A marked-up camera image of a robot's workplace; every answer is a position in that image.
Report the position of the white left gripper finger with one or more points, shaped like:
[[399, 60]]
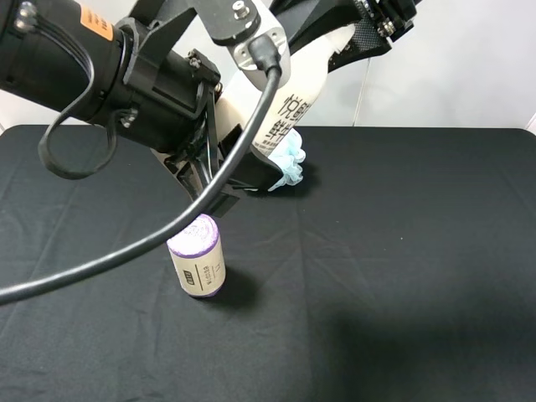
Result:
[[233, 110]]

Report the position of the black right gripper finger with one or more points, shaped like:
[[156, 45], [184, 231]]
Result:
[[305, 21], [366, 43]]

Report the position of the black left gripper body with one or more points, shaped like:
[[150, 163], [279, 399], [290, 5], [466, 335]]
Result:
[[166, 93]]

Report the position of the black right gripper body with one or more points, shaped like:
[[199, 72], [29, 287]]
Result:
[[392, 18]]

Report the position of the white milk bottle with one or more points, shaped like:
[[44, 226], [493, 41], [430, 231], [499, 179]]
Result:
[[309, 70]]

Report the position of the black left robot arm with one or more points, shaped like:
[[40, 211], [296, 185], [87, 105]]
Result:
[[62, 55]]

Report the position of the blue mesh bath sponge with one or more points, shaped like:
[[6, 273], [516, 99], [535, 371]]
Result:
[[288, 156]]

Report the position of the purple garbage bag roll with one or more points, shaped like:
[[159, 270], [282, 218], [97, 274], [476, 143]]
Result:
[[198, 258]]

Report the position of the black tablecloth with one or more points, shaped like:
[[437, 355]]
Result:
[[402, 268]]

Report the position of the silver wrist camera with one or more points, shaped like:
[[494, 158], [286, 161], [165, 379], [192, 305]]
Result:
[[234, 24]]

